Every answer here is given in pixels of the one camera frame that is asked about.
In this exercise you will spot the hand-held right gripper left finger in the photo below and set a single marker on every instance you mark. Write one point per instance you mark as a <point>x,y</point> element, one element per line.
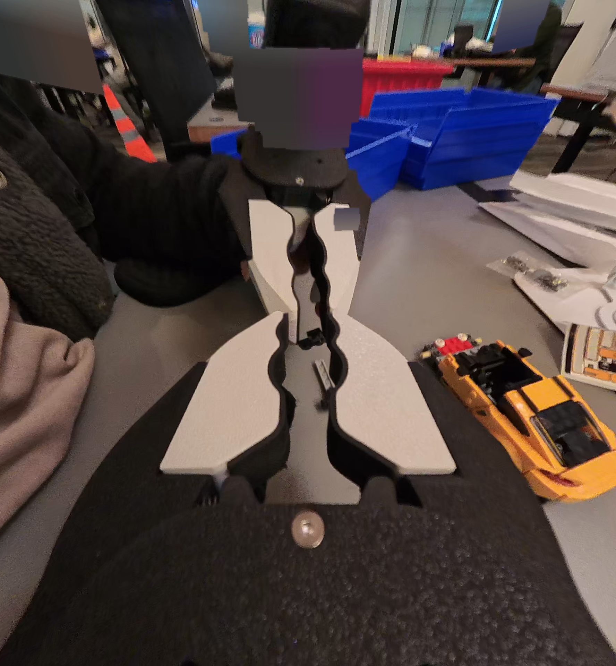
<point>230,406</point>

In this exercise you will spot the lego instruction booklet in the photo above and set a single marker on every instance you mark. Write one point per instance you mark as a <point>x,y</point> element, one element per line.
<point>604,354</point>

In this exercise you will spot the black two-hole lego link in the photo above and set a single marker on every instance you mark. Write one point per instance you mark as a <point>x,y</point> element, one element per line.
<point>310,339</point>

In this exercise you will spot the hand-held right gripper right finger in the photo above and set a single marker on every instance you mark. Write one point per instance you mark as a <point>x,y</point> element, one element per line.
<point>391,411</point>

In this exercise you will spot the black chair headrest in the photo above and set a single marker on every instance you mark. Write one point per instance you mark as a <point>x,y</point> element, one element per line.
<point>313,26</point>

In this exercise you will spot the blue white wipes canister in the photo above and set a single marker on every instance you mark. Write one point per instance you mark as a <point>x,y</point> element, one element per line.
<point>256,36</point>

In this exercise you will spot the long grey lego plate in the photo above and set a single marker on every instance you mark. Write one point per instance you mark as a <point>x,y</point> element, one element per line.
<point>324,375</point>

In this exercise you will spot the empty blue storage bin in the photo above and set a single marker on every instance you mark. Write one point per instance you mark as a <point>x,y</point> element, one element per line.
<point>469,140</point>

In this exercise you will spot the person's left forearm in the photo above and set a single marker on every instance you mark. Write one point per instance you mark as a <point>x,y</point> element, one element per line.
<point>172,218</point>

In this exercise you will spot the small black lego piece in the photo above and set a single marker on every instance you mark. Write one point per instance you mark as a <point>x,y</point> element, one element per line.
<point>321,403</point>

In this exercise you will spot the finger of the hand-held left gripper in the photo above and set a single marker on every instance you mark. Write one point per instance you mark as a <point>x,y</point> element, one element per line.
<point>269,249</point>
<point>342,260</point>

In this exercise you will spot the orange white striped object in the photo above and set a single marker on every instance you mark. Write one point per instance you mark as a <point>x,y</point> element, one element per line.
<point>128,130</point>

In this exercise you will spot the clear bag of black parts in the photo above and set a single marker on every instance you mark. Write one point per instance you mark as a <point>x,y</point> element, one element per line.
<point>547,281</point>

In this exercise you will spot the brown topped desk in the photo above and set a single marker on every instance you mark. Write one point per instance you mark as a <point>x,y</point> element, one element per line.
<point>573,92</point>

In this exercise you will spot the red storage bin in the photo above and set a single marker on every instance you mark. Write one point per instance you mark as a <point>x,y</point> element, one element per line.
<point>401,78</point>

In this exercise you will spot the yellow lego car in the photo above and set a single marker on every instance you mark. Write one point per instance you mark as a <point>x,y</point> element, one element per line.
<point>495,411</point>

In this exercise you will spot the taupe sweatshirt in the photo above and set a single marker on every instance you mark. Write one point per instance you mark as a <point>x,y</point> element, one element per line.
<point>22,390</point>

